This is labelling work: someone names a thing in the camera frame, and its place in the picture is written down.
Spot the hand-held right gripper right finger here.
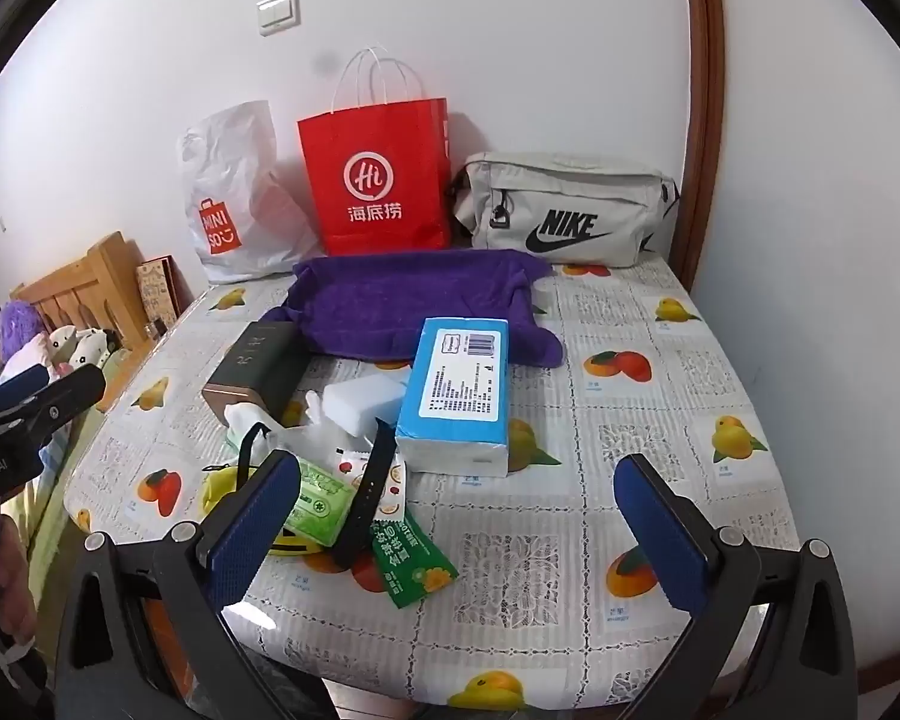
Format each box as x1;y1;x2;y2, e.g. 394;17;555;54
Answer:
613;454;863;720

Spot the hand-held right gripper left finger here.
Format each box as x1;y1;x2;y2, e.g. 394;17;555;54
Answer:
52;450;346;720

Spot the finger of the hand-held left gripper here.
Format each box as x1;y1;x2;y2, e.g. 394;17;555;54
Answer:
0;363;107;458
0;364;52;422

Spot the small yellow bag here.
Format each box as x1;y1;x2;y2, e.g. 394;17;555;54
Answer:
199;420;331;557

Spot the green wet wipes pack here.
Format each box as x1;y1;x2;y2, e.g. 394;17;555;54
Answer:
281;457;361;545

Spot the white glove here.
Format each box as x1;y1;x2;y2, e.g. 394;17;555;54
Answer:
223;390;346;466

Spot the green sachet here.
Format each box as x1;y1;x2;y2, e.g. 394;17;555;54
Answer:
369;499;460;608

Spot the white sponge block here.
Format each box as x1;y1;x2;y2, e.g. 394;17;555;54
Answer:
322;367;410;440

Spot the person's left hand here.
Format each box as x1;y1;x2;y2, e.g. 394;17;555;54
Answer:
0;514;40;646

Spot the white black plush toy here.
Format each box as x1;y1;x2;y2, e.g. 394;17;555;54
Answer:
45;325;115;370

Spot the purple fluffy toy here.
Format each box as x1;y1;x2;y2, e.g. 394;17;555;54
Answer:
0;300;46;368

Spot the white red-print packet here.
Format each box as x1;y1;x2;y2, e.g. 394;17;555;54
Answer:
328;446;407;503

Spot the wooden headboard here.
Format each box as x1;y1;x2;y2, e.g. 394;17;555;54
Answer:
11;231;196;413

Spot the blue tissue pack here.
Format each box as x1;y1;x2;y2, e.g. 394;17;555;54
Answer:
394;316;512;478

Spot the purple towel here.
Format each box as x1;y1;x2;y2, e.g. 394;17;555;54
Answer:
259;251;566;368

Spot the white plastic shopping bag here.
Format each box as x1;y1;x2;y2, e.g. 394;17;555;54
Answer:
180;100;323;284

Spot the grey waist bag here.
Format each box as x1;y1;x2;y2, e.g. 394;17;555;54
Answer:
448;151;682;268

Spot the red paper shopping bag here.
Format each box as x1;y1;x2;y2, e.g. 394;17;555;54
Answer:
298;49;451;257

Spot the black strap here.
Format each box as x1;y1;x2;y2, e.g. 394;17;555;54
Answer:
332;422;397;569

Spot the brown patterned picture frame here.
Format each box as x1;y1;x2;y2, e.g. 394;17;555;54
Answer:
136;255;188;332

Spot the brown wooden door frame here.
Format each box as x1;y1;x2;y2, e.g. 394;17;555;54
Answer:
679;0;725;293

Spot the white wall light switch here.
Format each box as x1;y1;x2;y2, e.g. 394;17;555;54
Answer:
257;0;299;35

